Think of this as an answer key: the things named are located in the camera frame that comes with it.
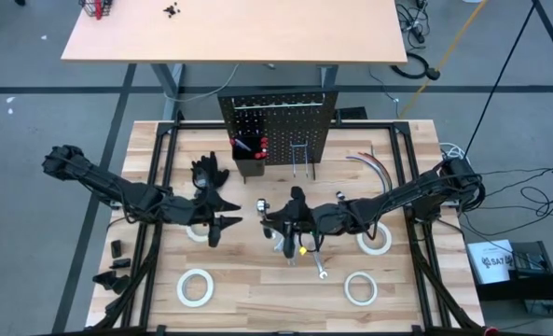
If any light wood desk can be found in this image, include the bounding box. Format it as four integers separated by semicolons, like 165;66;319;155
61;0;408;121

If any black electronic device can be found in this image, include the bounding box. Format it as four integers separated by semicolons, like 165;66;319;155
511;241;550;277

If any ratchet with black grey handle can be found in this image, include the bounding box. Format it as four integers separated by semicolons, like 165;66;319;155
256;198;277;223

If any multicolour wire harness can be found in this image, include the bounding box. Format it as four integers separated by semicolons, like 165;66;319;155
334;144;394;209

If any black metal pegboard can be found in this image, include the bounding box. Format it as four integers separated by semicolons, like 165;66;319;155
216;87;340;184

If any black side cart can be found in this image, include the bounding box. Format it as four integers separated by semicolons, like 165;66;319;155
471;240;553;323

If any white cable bundle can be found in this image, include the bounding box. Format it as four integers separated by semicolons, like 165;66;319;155
438;142;469;170

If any white floor cable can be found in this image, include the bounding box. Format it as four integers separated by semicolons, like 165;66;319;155
163;63;241;104

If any black plastic tool cup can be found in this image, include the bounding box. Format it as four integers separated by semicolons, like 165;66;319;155
231;136;269;178

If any grey black work glove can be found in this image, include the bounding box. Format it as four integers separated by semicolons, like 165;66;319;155
190;151;231;190

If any black coiled floor cable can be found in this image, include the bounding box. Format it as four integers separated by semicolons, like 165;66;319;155
390;50;441;82

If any black wire basket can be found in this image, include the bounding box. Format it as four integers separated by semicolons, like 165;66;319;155
78;0;114;18

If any black aluminium table frame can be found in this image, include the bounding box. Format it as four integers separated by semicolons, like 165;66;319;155
87;111;487;336

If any white printed manual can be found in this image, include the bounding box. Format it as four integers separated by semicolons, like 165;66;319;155
465;239;516;285

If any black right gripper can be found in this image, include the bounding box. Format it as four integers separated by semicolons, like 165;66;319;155
260;186;336;260

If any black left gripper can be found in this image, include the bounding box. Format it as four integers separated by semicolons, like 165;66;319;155
166;185;244;248

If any black floor cable bundle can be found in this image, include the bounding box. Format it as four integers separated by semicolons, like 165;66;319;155
394;0;432;49

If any white masking tape roll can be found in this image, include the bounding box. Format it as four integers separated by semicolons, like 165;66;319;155
355;222;393;257
176;268;215;308
343;271;379;307
186;222;212;244

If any metal wire tool rail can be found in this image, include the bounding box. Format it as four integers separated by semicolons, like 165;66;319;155
231;101;327;111

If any black floor cable tangle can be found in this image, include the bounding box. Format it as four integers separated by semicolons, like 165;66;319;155
462;165;553;237

